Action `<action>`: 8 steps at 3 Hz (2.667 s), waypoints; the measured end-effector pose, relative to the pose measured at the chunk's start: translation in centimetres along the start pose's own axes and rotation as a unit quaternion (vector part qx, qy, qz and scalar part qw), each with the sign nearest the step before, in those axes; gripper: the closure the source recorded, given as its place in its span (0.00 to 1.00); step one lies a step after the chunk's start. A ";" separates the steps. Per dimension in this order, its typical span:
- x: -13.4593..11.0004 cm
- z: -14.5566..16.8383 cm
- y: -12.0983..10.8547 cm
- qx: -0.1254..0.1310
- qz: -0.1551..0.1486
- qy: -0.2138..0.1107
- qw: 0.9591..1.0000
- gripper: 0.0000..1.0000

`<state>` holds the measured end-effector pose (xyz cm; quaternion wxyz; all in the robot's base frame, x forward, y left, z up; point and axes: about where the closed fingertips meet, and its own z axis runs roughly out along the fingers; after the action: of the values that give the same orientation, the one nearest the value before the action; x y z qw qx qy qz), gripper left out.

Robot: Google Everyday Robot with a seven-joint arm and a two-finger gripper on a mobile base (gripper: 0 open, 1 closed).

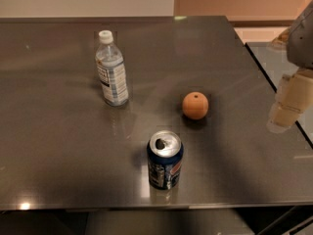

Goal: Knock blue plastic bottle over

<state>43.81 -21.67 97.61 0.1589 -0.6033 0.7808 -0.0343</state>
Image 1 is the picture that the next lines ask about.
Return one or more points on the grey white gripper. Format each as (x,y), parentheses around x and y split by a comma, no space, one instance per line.
(301,46)

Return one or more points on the orange fruit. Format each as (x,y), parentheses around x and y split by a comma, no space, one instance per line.
(195,106)

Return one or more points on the blue soda can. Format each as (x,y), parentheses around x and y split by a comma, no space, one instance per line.
(165,154)

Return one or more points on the clear blue-label plastic bottle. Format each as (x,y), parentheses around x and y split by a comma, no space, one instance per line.
(111,70)

